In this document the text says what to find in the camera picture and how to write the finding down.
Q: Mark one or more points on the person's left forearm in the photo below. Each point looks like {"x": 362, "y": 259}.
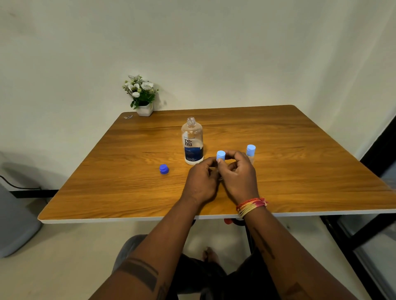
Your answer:
{"x": 161, "y": 247}

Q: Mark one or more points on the person's left hand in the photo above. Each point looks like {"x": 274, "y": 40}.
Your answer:
{"x": 198, "y": 184}

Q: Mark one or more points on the grey plastic bin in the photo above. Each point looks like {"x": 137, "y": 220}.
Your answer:
{"x": 15, "y": 222}

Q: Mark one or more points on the person's right hand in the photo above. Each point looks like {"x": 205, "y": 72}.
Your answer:
{"x": 241, "y": 182}

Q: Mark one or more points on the person's foot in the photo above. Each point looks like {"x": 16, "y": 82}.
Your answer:
{"x": 211, "y": 256}

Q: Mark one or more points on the person's right forearm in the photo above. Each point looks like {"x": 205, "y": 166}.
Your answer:
{"x": 287, "y": 256}

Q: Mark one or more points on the black table leg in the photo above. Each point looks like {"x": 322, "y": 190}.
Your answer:
{"x": 248, "y": 238}

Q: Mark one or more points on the large clear solution bottle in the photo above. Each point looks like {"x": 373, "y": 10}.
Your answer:
{"x": 192, "y": 145}

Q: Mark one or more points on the person's left thumb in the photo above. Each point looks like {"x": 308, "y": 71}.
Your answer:
{"x": 210, "y": 161}

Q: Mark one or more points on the person's dark shorts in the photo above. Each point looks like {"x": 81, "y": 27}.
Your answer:
{"x": 201, "y": 279}

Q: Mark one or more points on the dark blue bottle cap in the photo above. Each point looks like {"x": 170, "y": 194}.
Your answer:
{"x": 164, "y": 169}

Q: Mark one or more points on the white flowers in white pot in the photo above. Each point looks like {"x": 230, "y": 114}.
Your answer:
{"x": 141, "y": 92}

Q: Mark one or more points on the black metal table foot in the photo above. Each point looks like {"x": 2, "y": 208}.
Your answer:
{"x": 34, "y": 193}

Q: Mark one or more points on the small bottle light blue cap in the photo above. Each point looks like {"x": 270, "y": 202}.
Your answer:
{"x": 251, "y": 150}
{"x": 221, "y": 155}

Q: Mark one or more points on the person's right thumb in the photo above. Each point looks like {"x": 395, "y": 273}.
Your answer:
{"x": 227, "y": 167}

